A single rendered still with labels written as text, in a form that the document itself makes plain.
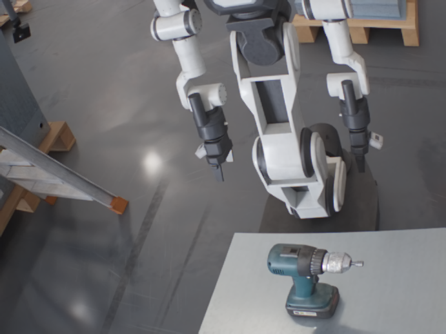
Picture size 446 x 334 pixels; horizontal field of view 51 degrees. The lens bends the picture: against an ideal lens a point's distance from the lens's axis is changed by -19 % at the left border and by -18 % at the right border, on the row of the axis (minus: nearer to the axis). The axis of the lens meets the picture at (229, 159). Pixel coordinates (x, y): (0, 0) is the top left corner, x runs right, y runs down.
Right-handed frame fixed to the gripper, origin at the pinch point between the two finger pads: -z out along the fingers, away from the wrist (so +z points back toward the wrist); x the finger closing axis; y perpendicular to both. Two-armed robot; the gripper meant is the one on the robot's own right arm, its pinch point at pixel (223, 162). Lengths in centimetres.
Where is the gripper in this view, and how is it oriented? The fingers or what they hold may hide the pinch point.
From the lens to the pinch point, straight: 173.9
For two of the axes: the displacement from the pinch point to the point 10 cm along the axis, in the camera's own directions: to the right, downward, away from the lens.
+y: 9.3, -0.6, -3.6
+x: -2.7, 5.6, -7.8
